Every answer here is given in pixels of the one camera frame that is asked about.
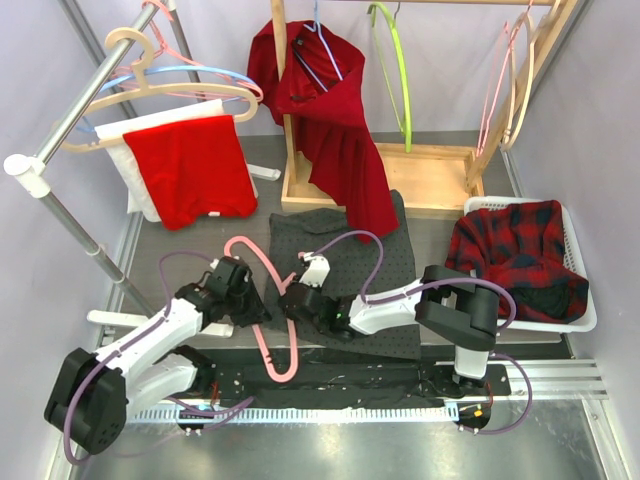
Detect grey dotted garment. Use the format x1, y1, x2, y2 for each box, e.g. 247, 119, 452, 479
268, 191, 420, 360

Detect dark red skirt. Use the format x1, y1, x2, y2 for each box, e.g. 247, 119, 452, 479
247, 21, 399, 237

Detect blue wire hanger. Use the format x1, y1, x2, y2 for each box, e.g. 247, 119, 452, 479
292, 1, 344, 93

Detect white plastic laundry basket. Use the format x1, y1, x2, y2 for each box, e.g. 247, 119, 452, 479
463, 196, 597, 334

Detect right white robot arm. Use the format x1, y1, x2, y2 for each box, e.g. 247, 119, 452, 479
278, 266, 515, 395

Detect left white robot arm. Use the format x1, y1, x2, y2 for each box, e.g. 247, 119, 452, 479
44, 256, 271, 465

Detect blue hanger left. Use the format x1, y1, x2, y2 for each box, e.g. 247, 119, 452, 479
87, 65, 263, 122

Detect beige wooden hanger left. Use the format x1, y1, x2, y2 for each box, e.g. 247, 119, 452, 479
81, 27, 263, 122

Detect beige wooden hanger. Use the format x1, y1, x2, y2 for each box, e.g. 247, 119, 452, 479
81, 27, 263, 122
500, 1, 567, 152

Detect green hanger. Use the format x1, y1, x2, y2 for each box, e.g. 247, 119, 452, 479
367, 1, 413, 153

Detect beige wooden hanger right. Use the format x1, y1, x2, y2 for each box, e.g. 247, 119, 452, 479
500, 1, 567, 152

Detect white hung cloth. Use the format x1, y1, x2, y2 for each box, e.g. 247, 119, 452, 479
95, 100, 233, 225

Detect bright red hung garment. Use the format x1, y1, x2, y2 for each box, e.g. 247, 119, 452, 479
123, 115, 258, 231

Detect wooden clothes rack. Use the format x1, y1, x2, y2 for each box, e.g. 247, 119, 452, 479
269, 0, 581, 216

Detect red plaid garment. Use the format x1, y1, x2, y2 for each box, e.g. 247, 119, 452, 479
445, 200, 589, 324

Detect metal clothes rack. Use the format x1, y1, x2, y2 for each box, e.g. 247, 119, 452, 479
0, 0, 281, 339

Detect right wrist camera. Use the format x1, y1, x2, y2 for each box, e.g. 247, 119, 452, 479
298, 252, 330, 288

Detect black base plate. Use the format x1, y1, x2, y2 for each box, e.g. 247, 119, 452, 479
175, 350, 512, 410

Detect white cable duct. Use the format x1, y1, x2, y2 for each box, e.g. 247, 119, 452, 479
128, 403, 459, 426

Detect thin pink wire hanger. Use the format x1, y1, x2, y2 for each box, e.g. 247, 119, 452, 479
476, 1, 536, 157

